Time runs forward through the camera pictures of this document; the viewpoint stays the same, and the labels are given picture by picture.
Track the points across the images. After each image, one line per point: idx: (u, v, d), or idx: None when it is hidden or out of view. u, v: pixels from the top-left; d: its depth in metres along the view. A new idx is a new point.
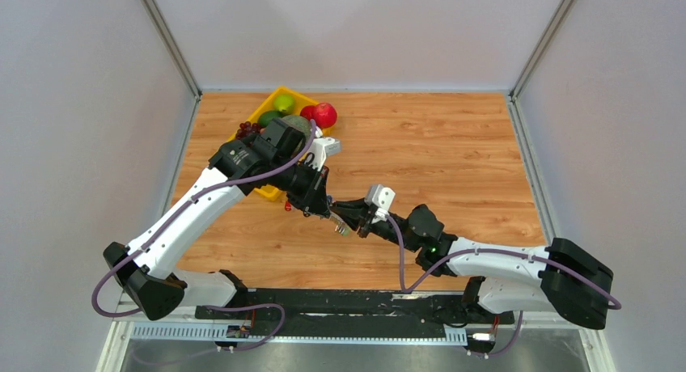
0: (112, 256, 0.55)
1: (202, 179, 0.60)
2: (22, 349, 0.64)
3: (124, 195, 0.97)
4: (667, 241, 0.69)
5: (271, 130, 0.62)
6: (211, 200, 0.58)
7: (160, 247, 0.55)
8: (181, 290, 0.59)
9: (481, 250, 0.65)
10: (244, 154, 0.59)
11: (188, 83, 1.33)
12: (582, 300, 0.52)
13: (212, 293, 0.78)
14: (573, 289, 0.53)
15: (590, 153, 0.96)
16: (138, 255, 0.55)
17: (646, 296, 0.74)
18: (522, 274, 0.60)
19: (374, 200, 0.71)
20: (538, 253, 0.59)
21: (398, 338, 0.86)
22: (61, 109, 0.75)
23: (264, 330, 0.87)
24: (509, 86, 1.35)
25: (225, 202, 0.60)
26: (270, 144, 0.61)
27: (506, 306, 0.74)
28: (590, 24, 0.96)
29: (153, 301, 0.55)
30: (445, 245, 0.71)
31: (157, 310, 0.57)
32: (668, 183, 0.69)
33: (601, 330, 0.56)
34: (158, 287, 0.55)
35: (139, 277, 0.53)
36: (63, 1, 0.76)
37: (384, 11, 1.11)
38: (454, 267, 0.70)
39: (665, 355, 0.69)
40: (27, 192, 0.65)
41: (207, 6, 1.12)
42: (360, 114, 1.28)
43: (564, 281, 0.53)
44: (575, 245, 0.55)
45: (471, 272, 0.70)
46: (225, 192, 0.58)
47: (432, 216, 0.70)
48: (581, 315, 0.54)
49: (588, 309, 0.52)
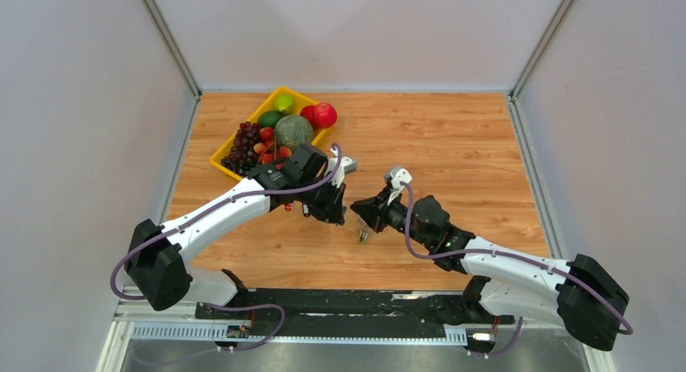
0: (142, 233, 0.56)
1: (241, 185, 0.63)
2: (22, 349, 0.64)
3: (124, 193, 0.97)
4: (668, 242, 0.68)
5: (298, 154, 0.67)
6: (247, 203, 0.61)
7: (195, 230, 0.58)
8: (188, 286, 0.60)
9: (500, 251, 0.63)
10: (277, 176, 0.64)
11: (189, 83, 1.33)
12: (596, 319, 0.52)
13: (214, 290, 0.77)
14: (588, 307, 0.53)
15: (589, 153, 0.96)
16: (172, 233, 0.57)
17: (645, 296, 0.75)
18: (538, 285, 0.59)
19: (392, 174, 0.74)
20: (558, 266, 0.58)
21: (398, 338, 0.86)
22: (60, 110, 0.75)
23: (264, 330, 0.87)
24: (509, 86, 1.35)
25: (256, 209, 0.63)
26: (298, 166, 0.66)
27: (508, 309, 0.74)
28: (590, 26, 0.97)
29: (166, 288, 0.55)
30: (459, 241, 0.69)
31: (162, 299, 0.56)
32: (669, 182, 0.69)
33: (605, 349, 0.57)
34: (179, 274, 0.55)
35: (172, 252, 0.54)
36: (62, 2, 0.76)
37: (384, 11, 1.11)
38: (467, 264, 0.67)
39: (666, 356, 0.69)
40: (27, 191, 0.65)
41: (207, 6, 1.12)
42: (359, 114, 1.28)
43: (582, 297, 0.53)
44: (599, 264, 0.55)
45: (484, 272, 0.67)
46: (262, 200, 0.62)
47: (437, 206, 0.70)
48: (590, 334, 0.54)
49: (600, 329, 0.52)
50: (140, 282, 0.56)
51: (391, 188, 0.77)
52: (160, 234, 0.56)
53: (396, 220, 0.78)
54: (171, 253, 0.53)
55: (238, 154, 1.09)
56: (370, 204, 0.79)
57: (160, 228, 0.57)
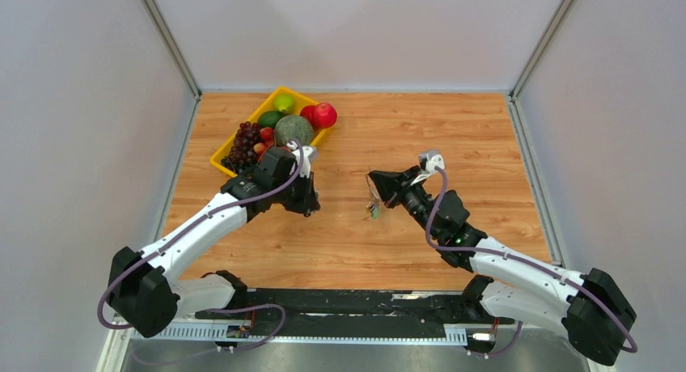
0: (121, 261, 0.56)
1: (216, 200, 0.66)
2: (21, 349, 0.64)
3: (123, 193, 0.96)
4: (669, 243, 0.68)
5: (266, 161, 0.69)
6: (224, 217, 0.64)
7: (176, 251, 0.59)
8: (175, 307, 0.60)
9: (511, 255, 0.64)
10: (250, 188, 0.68)
11: (189, 83, 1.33)
12: (603, 336, 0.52)
13: (207, 299, 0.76)
14: (597, 322, 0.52)
15: (590, 153, 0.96)
16: (154, 258, 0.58)
17: (646, 294, 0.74)
18: (548, 293, 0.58)
19: (429, 156, 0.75)
20: (571, 276, 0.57)
21: (397, 338, 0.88)
22: (60, 110, 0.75)
23: (264, 331, 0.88)
24: (509, 86, 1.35)
25: (233, 221, 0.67)
26: (267, 174, 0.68)
27: (507, 312, 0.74)
28: (590, 26, 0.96)
29: (153, 311, 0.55)
30: (469, 238, 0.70)
31: (150, 324, 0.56)
32: (670, 181, 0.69)
33: (605, 363, 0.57)
34: (164, 298, 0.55)
35: (153, 278, 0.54)
36: (62, 2, 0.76)
37: (384, 10, 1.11)
38: (475, 264, 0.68)
39: (667, 357, 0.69)
40: (27, 190, 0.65)
41: (207, 6, 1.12)
42: (360, 114, 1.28)
43: (591, 311, 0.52)
44: (612, 280, 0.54)
45: (491, 273, 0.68)
46: (237, 211, 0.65)
47: (458, 203, 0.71)
48: (593, 348, 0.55)
49: (605, 344, 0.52)
50: (125, 312, 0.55)
51: (421, 170, 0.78)
52: (141, 259, 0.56)
53: (412, 203, 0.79)
54: (155, 276, 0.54)
55: (238, 154, 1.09)
56: (393, 178, 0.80)
57: (139, 254, 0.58)
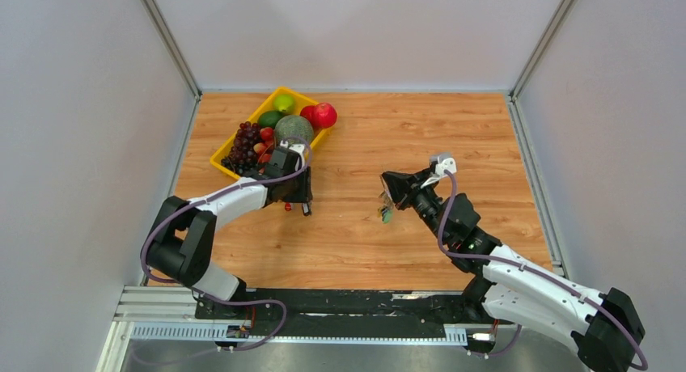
0: (171, 207, 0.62)
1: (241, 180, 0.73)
2: (20, 349, 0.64)
3: (123, 193, 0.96)
4: (669, 243, 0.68)
5: (277, 156, 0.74)
6: (251, 190, 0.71)
7: (218, 205, 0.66)
8: (209, 259, 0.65)
9: (529, 267, 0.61)
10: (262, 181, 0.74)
11: (189, 83, 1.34)
12: (620, 359, 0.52)
13: (218, 281, 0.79)
14: (616, 344, 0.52)
15: (590, 152, 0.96)
16: (200, 205, 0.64)
17: (645, 294, 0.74)
18: (566, 310, 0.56)
19: (439, 159, 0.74)
20: (590, 296, 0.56)
21: (397, 338, 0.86)
22: (60, 109, 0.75)
23: (264, 330, 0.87)
24: (509, 86, 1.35)
25: (258, 198, 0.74)
26: (277, 168, 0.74)
27: (512, 316, 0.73)
28: (590, 26, 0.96)
29: (198, 253, 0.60)
30: (482, 245, 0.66)
31: (191, 270, 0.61)
32: (670, 181, 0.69)
33: None
34: (208, 240, 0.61)
35: (203, 217, 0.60)
36: (62, 2, 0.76)
37: (384, 10, 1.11)
38: (489, 271, 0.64)
39: (668, 357, 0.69)
40: (26, 190, 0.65)
41: (207, 6, 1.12)
42: (360, 114, 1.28)
43: (611, 335, 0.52)
44: (632, 302, 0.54)
45: (502, 282, 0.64)
46: (261, 189, 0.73)
47: (469, 207, 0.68)
48: (603, 365, 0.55)
49: (619, 366, 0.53)
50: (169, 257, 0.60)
51: (431, 172, 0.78)
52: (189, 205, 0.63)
53: (423, 205, 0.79)
54: (205, 216, 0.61)
55: (238, 154, 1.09)
56: (404, 179, 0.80)
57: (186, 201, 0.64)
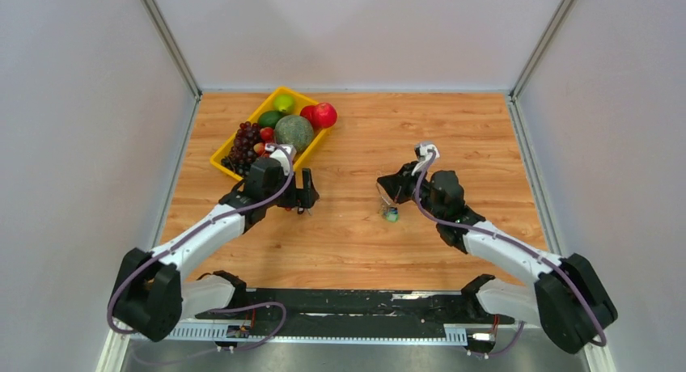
0: (133, 261, 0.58)
1: (216, 209, 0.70)
2: (20, 350, 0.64)
3: (123, 193, 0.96)
4: (668, 243, 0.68)
5: (254, 174, 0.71)
6: (226, 222, 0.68)
7: (185, 251, 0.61)
8: (179, 311, 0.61)
9: (500, 234, 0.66)
10: (244, 200, 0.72)
11: (189, 83, 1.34)
12: (569, 319, 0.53)
13: (209, 298, 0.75)
14: (563, 300, 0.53)
15: (590, 152, 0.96)
16: (164, 255, 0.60)
17: (645, 294, 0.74)
18: (525, 270, 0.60)
19: (421, 145, 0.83)
20: (550, 259, 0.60)
21: (397, 338, 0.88)
22: (60, 109, 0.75)
23: (264, 330, 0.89)
24: (509, 86, 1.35)
25: (233, 229, 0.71)
26: (256, 185, 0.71)
27: (499, 306, 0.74)
28: (590, 26, 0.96)
29: (162, 310, 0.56)
30: (468, 220, 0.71)
31: (158, 325, 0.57)
32: (670, 181, 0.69)
33: (573, 352, 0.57)
34: (173, 295, 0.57)
35: (165, 274, 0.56)
36: (61, 3, 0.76)
37: (384, 10, 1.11)
38: (467, 241, 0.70)
39: (668, 357, 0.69)
40: (26, 190, 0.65)
41: (207, 6, 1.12)
42: (360, 114, 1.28)
43: (561, 292, 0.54)
44: (594, 269, 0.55)
45: (481, 254, 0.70)
46: (238, 218, 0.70)
47: (455, 181, 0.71)
48: (560, 331, 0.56)
49: (570, 328, 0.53)
50: (134, 315, 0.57)
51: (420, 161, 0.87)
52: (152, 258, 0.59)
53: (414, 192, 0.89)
54: (168, 272, 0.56)
55: (238, 154, 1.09)
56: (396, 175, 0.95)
57: (150, 254, 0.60)
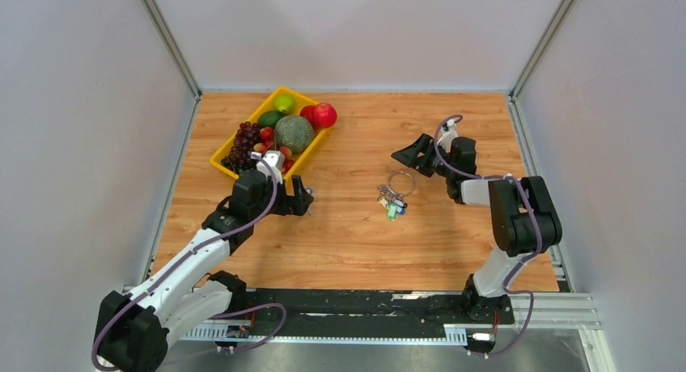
0: (111, 306, 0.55)
1: (199, 237, 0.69)
2: (19, 350, 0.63)
3: (123, 192, 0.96)
4: (668, 242, 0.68)
5: (237, 192, 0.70)
6: (208, 251, 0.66)
7: (165, 289, 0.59)
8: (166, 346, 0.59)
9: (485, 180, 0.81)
10: (230, 221, 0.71)
11: (189, 83, 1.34)
12: (508, 207, 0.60)
13: (205, 310, 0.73)
14: (508, 193, 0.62)
15: (590, 152, 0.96)
16: (142, 298, 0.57)
17: (644, 294, 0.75)
18: None
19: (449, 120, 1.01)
20: None
21: (397, 338, 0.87)
22: (59, 110, 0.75)
23: (264, 331, 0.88)
24: (509, 86, 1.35)
25: (218, 255, 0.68)
26: (242, 204, 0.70)
27: (487, 277, 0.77)
28: (590, 26, 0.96)
29: (146, 351, 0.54)
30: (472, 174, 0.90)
31: (145, 365, 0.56)
32: (669, 181, 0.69)
33: (511, 254, 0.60)
34: (156, 335, 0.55)
35: (142, 319, 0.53)
36: (61, 4, 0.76)
37: (384, 10, 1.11)
38: (463, 187, 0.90)
39: (668, 357, 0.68)
40: (25, 190, 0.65)
41: (207, 6, 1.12)
42: (360, 114, 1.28)
43: (508, 188, 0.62)
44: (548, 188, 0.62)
45: (474, 200, 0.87)
46: (220, 245, 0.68)
47: (471, 147, 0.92)
48: (500, 224, 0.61)
49: (506, 214, 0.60)
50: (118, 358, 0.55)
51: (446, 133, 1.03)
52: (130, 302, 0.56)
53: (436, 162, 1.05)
54: (146, 317, 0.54)
55: (238, 154, 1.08)
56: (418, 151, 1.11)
57: (129, 296, 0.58)
